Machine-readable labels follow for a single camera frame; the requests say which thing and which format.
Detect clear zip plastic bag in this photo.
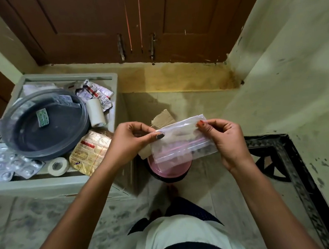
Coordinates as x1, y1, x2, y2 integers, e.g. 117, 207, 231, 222
148, 113, 219, 165

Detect person's foot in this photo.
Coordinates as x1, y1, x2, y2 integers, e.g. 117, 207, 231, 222
166, 183, 181, 201

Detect round dark grey plastic bowl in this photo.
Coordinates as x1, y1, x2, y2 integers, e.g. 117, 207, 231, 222
0, 85, 94, 165

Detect metal door handle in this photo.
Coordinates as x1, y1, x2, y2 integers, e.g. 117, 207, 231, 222
148, 32, 159, 62
117, 33, 126, 62

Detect brown wooden door leaf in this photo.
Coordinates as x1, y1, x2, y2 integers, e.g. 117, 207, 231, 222
0, 0, 144, 77
136, 0, 280, 70

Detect gold tablet strip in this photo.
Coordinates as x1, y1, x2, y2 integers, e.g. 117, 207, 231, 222
66, 128, 116, 179

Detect person's left forearm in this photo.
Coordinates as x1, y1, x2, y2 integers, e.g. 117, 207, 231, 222
5, 157, 143, 249

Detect pile of silver blister packs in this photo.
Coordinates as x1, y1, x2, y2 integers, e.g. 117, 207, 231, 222
0, 138, 47, 183

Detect black patterned floor mat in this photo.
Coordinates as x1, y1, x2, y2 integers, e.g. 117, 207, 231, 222
243, 128, 329, 249

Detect person's right hand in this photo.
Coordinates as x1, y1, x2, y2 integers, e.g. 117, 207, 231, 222
196, 115, 257, 177

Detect person's left hand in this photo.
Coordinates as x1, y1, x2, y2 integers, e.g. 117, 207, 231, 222
101, 118, 168, 170

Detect white paper sheet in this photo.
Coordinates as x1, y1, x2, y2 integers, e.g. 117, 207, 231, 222
22, 81, 60, 98

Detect grey plastic stool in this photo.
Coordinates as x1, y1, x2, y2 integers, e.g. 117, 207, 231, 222
0, 64, 138, 211

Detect person's right forearm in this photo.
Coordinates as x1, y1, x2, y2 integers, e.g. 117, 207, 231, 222
229, 154, 323, 249

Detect torn brown cardboard piece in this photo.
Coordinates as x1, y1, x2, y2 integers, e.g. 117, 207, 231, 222
134, 108, 180, 161

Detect red and silver tablet strips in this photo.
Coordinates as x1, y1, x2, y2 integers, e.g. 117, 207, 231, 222
74, 77, 116, 115

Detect tall white tape roll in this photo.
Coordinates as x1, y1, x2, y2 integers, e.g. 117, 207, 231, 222
87, 97, 107, 128

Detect small silver blister pack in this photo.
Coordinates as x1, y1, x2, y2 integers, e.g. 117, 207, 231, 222
51, 93, 74, 108

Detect white garment with navy stripes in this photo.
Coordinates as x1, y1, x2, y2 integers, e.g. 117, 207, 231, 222
82, 190, 250, 249

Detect flat white tape roll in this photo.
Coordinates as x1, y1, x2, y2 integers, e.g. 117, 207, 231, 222
46, 156, 71, 177

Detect pink lidded round container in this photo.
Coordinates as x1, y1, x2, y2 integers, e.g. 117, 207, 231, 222
146, 150, 195, 186

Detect green tablet blister pack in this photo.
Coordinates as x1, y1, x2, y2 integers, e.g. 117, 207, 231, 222
35, 108, 50, 128

